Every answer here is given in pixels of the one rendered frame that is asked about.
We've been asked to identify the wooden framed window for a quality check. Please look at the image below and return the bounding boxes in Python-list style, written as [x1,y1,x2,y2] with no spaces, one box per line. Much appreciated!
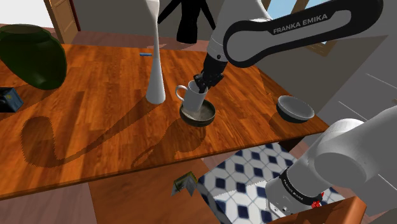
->
[263,0,340,57]

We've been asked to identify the dark green round vase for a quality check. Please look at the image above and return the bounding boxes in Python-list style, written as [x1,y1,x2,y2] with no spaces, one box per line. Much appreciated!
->
[0,24,68,92]

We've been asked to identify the tall slim white vase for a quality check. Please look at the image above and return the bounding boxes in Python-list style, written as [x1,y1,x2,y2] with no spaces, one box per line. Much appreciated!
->
[144,0,167,105]

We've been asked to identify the wooden door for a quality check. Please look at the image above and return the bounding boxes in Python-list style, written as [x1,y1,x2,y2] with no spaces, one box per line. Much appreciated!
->
[43,0,81,45]

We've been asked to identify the black tripod stand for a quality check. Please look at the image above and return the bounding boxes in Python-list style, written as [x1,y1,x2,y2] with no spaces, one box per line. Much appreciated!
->
[157,0,216,45]

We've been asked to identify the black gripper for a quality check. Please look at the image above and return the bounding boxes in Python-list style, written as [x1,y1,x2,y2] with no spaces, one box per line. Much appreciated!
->
[193,53,229,94]

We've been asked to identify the grey and white bowl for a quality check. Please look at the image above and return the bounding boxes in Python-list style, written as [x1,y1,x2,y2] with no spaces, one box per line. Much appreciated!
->
[275,95,316,124]

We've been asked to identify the dark blue box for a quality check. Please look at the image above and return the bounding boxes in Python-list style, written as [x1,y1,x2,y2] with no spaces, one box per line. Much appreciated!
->
[0,87,25,114]

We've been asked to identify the dark round bowl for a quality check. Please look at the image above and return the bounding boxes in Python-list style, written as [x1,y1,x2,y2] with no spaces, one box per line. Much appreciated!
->
[179,99,216,128]

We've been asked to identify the white mug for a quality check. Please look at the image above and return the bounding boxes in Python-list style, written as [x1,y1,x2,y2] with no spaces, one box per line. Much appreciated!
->
[175,80,208,113]

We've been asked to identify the wooden table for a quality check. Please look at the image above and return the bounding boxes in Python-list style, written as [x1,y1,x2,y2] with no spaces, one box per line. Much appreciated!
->
[0,43,330,201]

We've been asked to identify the small green folded book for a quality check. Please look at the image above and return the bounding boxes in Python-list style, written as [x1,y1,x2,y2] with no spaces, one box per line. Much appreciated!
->
[171,171,199,197]

